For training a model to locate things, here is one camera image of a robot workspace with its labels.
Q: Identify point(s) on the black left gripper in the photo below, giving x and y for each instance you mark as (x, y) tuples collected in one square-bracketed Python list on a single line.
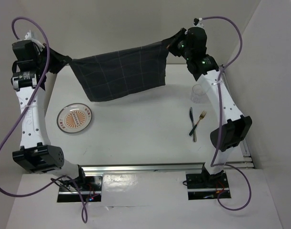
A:
[(60, 60)]

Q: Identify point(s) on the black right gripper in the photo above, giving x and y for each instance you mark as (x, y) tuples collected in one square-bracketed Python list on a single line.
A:
[(171, 46)]

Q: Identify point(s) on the dark checked cloth placemat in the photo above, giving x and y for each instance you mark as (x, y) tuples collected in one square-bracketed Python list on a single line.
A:
[(113, 75)]

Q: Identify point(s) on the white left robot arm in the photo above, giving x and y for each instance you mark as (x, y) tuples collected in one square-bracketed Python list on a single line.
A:
[(36, 154)]

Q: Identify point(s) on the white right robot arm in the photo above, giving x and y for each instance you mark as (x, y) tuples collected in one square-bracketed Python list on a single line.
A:
[(205, 71)]

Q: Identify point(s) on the clear drinking glass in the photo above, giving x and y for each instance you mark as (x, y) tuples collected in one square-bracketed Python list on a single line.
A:
[(198, 95)]

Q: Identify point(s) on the orange sunburst patterned plate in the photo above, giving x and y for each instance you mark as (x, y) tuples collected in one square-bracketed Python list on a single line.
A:
[(74, 118)]

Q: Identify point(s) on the striped handled knife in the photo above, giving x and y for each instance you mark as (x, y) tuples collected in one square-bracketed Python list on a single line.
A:
[(194, 138)]

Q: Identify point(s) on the green handled gold fork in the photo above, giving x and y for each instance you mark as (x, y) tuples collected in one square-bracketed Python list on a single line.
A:
[(202, 115)]

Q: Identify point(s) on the aluminium front rail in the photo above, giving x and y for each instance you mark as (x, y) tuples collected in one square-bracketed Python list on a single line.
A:
[(93, 170)]

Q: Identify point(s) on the aluminium rail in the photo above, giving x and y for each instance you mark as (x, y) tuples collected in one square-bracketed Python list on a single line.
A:
[(233, 126), (93, 170)]

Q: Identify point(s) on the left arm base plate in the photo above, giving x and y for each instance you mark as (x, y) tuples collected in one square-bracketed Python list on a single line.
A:
[(90, 190)]

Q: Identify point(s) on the aluminium right side rail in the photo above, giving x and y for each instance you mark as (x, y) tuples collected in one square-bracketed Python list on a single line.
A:
[(233, 126)]

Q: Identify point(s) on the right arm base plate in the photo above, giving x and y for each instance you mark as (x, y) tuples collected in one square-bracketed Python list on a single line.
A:
[(201, 188)]

